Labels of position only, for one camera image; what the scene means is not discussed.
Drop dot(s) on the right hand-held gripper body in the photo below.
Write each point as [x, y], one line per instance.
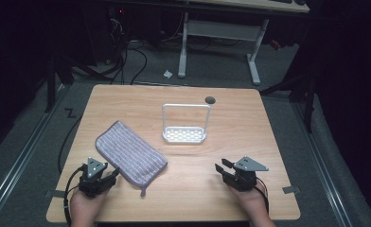
[243, 178]

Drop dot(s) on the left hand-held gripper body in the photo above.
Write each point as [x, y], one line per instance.
[92, 181]

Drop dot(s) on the purple striped cloth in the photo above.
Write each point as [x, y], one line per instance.
[130, 154]

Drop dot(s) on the person's right hand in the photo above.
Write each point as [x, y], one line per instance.
[251, 201]

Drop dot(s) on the person's left hand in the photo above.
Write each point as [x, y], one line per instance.
[85, 206]

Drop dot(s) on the grey tape strip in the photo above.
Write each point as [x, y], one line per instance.
[291, 189]
[56, 193]

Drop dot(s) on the white drying rack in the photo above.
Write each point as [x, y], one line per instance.
[184, 134]

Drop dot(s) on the dark round table grommet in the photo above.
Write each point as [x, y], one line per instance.
[210, 100]

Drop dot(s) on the black metal stand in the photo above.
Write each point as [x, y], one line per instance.
[308, 94]
[50, 82]

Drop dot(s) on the white paper scrap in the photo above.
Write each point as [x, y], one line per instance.
[167, 74]

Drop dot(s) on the red object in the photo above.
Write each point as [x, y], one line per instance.
[275, 44]

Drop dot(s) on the white-legged desk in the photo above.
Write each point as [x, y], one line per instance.
[220, 31]

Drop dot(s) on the metal floor rail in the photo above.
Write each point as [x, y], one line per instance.
[19, 160]
[324, 167]

